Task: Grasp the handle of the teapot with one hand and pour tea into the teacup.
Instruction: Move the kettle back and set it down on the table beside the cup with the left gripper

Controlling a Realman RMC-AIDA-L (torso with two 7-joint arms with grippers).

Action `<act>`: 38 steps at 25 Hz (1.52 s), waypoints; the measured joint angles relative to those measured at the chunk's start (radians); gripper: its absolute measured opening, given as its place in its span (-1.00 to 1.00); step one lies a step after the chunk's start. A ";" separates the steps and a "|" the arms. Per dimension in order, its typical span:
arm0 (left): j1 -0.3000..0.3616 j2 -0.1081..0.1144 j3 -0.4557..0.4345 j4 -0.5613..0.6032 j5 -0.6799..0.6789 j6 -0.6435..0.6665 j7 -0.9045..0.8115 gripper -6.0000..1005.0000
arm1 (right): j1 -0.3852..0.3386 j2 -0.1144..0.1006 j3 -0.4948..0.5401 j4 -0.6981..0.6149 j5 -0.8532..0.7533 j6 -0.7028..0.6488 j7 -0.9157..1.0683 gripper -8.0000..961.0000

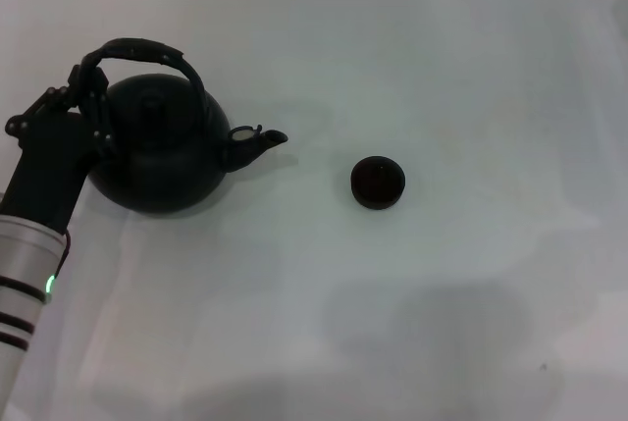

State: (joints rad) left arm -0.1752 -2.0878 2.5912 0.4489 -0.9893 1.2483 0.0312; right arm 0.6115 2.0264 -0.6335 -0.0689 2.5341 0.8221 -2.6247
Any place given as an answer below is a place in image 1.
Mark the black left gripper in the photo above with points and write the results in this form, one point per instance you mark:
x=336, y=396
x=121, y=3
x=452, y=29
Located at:
x=46, y=171

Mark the small dark brown teacup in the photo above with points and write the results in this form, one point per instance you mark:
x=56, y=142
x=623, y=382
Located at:
x=378, y=184

